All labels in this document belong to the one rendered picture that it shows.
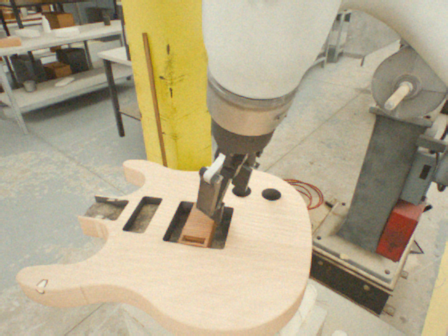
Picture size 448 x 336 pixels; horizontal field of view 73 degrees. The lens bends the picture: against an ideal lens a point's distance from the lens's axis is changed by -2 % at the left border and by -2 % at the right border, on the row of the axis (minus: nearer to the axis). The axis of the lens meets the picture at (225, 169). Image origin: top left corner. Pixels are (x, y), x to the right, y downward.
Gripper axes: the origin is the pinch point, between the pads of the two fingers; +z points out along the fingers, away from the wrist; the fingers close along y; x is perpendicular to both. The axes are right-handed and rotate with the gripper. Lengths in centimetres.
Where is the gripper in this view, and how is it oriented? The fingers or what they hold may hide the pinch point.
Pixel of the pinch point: (228, 194)
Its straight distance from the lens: 51.2
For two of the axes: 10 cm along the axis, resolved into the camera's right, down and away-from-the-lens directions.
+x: -8.0, -5.4, 2.5
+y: 5.9, -6.5, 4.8
